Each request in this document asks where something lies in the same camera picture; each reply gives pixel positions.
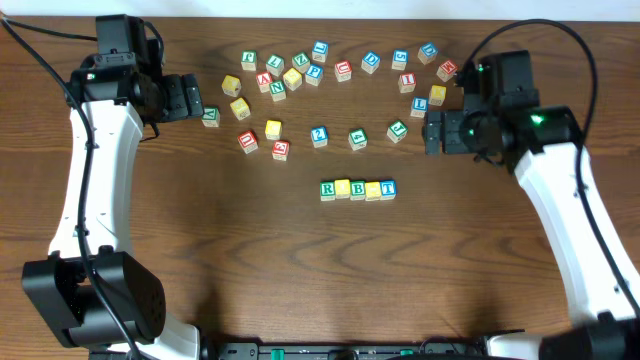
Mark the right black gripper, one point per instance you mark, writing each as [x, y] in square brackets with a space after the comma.
[436, 130]

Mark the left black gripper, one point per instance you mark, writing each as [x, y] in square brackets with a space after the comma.
[189, 95]

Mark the blue T block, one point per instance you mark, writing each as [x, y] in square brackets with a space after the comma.
[388, 189]

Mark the yellow O block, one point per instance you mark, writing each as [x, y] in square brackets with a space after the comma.
[372, 191]
[342, 188]

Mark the green B block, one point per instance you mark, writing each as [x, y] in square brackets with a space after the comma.
[357, 190]

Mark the green R block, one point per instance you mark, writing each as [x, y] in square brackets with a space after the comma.
[327, 191]

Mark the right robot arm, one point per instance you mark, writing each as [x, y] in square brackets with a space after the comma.
[540, 146]

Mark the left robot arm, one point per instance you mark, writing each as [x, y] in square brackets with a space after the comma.
[90, 290]

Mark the red M block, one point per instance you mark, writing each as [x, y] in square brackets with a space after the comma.
[447, 70]

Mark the yellow K block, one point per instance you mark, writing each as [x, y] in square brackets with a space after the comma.
[437, 95]

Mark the blue L block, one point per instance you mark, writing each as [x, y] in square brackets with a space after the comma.
[419, 107]

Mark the red I block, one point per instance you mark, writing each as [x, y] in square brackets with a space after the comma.
[407, 82]

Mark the green V block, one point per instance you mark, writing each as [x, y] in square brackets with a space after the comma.
[211, 117]

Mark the blue S block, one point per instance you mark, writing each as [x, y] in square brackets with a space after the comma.
[400, 59]

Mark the yellow block far left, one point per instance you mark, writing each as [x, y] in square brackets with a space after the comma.
[231, 86]

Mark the green J block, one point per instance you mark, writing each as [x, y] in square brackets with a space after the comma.
[397, 131]

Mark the yellow block lower left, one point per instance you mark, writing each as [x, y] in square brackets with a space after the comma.
[240, 108]

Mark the blue D block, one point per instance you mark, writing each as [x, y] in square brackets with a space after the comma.
[370, 62]

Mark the red A block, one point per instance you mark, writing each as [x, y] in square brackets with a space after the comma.
[264, 80]

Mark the red U block lower left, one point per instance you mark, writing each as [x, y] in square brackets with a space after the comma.
[248, 141]

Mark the red u block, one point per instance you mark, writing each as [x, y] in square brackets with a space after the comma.
[343, 71]
[248, 141]

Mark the green L block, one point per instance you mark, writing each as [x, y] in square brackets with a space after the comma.
[275, 65]

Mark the green 4 block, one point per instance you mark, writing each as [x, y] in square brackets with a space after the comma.
[357, 139]

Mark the green N block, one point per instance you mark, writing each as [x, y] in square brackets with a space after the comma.
[277, 90]

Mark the red U block upper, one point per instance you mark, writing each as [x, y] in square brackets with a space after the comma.
[343, 71]

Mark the yellow block above red pair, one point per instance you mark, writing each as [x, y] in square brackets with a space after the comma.
[273, 130]

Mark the yellow block near N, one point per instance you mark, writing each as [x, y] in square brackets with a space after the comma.
[292, 79]

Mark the red block bottom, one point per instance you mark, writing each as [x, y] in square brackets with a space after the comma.
[280, 150]

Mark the green Z block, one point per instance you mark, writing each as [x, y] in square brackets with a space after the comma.
[301, 62]

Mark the blue block top centre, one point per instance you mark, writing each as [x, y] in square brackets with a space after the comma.
[320, 51]

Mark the blue P block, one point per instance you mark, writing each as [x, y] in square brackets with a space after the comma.
[314, 75]

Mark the blue 2 block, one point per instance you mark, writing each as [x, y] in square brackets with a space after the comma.
[319, 136]

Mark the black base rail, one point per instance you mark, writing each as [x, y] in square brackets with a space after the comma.
[360, 351]

